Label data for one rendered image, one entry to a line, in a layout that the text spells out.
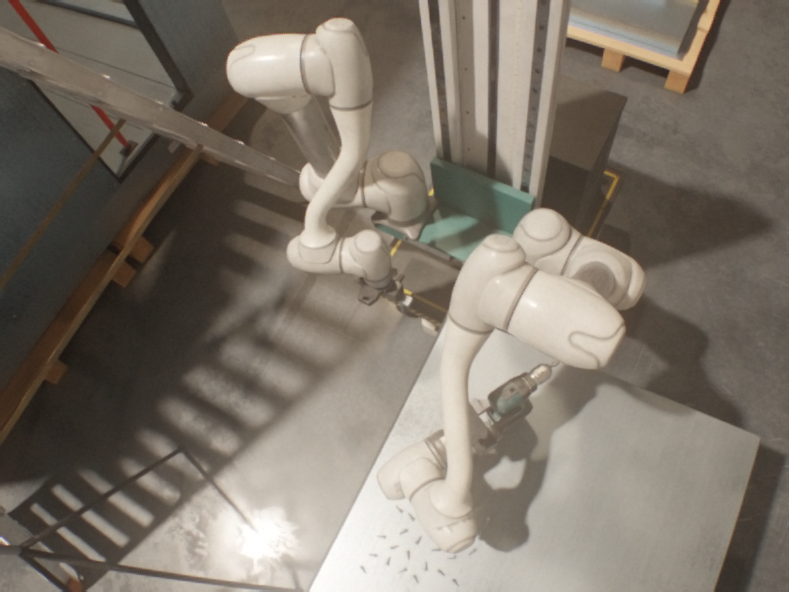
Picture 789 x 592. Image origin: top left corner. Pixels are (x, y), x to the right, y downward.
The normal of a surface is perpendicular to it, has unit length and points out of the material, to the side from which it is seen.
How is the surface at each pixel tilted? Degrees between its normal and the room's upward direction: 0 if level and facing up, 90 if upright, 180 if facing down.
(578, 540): 0
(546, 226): 7
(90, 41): 0
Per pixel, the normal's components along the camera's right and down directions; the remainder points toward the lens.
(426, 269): -0.14, -0.40
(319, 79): -0.04, 0.73
